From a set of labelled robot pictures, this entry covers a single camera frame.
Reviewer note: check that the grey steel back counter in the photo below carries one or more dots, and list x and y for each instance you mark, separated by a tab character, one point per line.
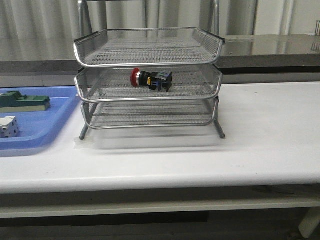
244	59

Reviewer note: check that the blue plastic tray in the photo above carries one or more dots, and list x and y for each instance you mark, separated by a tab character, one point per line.
39	128

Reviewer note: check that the white table leg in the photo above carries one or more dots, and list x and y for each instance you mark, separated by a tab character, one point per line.
309	222

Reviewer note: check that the silver mesh tray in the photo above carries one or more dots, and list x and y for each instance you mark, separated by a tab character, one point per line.
148	47
149	113
110	84

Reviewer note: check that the green terminal block module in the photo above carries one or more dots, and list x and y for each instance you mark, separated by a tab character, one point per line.
14	101

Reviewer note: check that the silver rack frame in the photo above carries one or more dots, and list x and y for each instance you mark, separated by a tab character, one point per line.
214	14

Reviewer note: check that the red emergency stop button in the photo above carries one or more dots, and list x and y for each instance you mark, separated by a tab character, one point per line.
161	80

